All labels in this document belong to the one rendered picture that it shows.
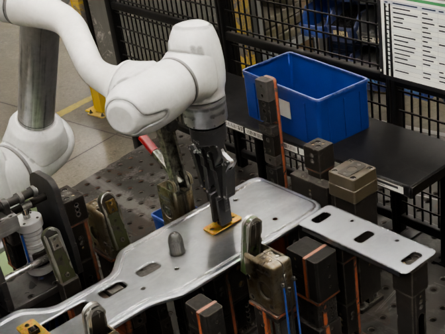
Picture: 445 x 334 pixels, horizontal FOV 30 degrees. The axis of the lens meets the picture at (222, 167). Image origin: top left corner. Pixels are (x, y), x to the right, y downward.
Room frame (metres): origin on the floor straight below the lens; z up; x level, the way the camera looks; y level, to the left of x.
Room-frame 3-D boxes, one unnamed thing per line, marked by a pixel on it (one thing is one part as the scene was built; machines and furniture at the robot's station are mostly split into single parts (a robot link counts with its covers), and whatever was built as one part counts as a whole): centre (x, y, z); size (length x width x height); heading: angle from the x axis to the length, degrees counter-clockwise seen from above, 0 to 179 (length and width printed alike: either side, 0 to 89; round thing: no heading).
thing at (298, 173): (1.68, -0.20, 0.85); 0.12 x 0.03 x 0.30; 36
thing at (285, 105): (1.92, -0.23, 1.09); 0.30 x 0.17 x 0.13; 31
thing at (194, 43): (1.52, 0.03, 1.38); 0.13 x 0.11 x 0.16; 142
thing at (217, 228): (1.53, 0.02, 1.01); 0.08 x 0.04 x 0.01; 126
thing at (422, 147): (1.95, -0.21, 1.01); 0.90 x 0.22 x 0.03; 36
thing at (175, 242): (1.45, 0.12, 1.02); 0.03 x 0.03 x 0.07
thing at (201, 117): (1.53, 0.02, 1.28); 0.09 x 0.09 x 0.06
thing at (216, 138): (1.53, 0.02, 1.20); 0.08 x 0.07 x 0.09; 36
